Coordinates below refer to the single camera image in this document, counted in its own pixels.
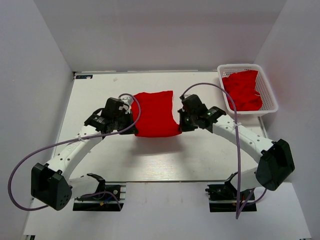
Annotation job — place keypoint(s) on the white plastic basket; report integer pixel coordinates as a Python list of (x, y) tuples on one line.
[(269, 103)]

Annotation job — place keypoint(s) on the red t shirt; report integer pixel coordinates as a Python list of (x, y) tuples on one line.
[(155, 114)]

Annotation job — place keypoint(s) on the red t shirts in basket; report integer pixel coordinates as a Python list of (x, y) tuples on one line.
[(241, 86)]

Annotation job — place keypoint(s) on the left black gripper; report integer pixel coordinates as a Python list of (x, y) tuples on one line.
[(133, 130)]

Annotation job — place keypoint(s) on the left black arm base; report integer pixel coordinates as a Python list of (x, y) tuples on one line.
[(104, 202)]

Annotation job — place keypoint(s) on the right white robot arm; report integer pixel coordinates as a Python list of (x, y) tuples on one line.
[(274, 158)]

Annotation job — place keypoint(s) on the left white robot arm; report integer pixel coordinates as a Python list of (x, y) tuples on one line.
[(51, 183)]

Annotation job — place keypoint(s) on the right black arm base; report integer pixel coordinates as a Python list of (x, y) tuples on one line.
[(223, 200)]

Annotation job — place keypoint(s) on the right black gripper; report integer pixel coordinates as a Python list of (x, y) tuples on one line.
[(183, 127)]

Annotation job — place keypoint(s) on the blue table label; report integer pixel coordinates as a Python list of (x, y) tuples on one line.
[(84, 76)]

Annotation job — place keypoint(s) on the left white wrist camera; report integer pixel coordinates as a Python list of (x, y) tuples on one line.
[(127, 103)]

